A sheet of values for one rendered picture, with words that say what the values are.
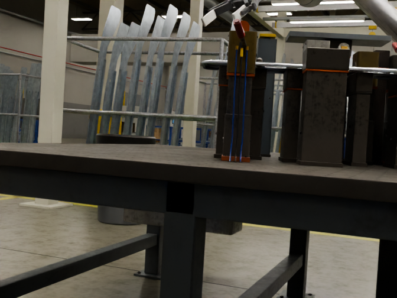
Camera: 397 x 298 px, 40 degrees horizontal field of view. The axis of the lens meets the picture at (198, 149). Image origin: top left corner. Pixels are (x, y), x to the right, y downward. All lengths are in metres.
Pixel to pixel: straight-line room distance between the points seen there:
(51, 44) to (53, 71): 0.26
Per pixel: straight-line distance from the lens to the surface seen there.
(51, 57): 5.38
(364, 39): 2.11
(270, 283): 2.11
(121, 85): 6.44
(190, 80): 8.41
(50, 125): 5.33
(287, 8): 11.08
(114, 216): 4.49
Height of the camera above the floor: 0.77
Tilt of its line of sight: 2 degrees down
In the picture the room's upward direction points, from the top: 3 degrees clockwise
